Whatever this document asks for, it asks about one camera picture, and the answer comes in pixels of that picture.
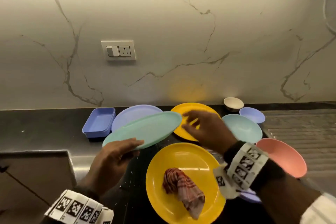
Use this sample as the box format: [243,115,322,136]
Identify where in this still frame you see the person's right hand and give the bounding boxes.
[181,110,238,156]

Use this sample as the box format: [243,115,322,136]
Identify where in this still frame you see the person's left hand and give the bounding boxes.
[78,138,145,197]

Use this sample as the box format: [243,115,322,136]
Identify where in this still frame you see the teal bowl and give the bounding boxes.
[221,114,263,144]

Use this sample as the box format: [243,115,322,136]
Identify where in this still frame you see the yellow plate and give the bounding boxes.
[146,142,227,224]
[170,102,221,142]

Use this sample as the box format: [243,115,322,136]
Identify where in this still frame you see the small cream bowl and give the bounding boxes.
[223,97,245,113]

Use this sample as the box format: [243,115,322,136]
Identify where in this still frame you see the small blue bowl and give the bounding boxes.
[239,107,266,125]

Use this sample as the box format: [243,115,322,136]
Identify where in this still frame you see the teal plate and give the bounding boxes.
[101,111,183,151]

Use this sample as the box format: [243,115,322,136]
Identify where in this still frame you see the light blue plate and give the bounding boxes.
[111,104,164,133]

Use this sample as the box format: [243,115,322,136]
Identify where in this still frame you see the red checkered cloth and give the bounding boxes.
[162,168,206,221]

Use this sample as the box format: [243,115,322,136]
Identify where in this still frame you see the pink bowl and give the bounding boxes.
[256,138,308,179]

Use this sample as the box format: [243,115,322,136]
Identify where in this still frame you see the large blue bowl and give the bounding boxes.
[237,188,263,204]

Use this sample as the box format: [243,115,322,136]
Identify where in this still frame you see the person's right forearm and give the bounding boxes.
[257,174,322,224]

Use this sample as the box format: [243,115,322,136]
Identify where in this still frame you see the blue rectangular tray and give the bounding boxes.
[82,107,116,139]

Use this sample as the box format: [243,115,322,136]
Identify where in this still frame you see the right wrist marker band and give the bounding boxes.
[223,141,287,193]

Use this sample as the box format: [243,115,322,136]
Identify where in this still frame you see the wrist marker band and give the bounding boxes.
[223,141,287,193]
[43,185,115,224]

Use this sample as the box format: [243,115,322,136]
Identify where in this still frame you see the left wrist marker band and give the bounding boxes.
[43,185,115,224]

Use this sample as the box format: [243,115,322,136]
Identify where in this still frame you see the steel sink with drainboard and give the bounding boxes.
[261,110,336,198]

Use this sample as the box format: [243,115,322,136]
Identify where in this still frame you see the striped shirt sleeve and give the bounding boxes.
[299,192,336,224]

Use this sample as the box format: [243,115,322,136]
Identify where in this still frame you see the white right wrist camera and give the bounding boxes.
[212,163,242,200]

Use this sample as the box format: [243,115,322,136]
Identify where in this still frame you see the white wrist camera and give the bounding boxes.
[212,163,242,200]
[99,206,115,224]

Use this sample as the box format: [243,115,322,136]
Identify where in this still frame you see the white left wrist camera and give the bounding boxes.
[99,206,115,224]

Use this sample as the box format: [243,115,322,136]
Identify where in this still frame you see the white wall switch socket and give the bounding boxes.
[100,40,137,62]

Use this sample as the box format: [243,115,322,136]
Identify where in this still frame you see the white cable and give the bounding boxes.
[322,0,336,35]

